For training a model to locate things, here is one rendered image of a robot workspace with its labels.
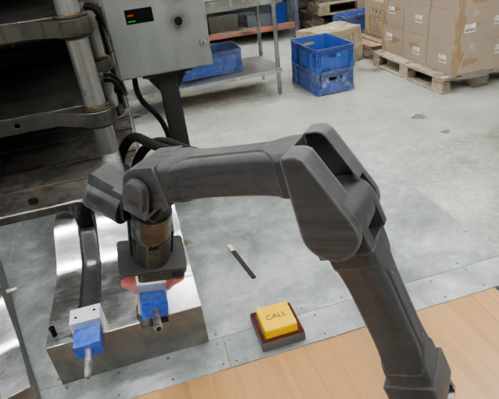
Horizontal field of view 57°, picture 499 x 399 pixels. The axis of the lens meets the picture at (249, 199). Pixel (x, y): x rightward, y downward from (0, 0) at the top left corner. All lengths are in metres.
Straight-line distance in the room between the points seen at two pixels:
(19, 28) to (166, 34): 0.40
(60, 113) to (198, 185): 0.96
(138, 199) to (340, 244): 0.26
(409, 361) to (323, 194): 0.24
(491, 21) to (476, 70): 0.40
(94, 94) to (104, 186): 0.75
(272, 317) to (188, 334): 0.15
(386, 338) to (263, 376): 0.30
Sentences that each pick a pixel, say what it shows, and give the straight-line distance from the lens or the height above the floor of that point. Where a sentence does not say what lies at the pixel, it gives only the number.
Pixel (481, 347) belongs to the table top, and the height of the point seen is 0.80.
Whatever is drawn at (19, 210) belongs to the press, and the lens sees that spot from 1.55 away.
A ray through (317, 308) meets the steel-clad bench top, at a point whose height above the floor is 0.80.
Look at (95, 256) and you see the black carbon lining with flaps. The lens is 1.02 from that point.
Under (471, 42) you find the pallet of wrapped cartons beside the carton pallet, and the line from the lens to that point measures 4.44.
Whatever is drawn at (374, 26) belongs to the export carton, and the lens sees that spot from 5.95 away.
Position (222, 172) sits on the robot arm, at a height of 1.21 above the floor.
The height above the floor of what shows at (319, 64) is 0.30.
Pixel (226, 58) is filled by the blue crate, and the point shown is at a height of 0.40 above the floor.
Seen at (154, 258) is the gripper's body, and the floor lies 1.04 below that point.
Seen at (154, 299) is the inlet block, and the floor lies 0.94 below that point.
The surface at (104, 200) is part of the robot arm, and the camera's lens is 0.67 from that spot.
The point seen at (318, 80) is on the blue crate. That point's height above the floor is 0.16.
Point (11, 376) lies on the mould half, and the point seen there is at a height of 0.86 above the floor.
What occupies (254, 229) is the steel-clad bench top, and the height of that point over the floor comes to 0.80.
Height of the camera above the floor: 1.44
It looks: 31 degrees down
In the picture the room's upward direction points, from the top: 7 degrees counter-clockwise
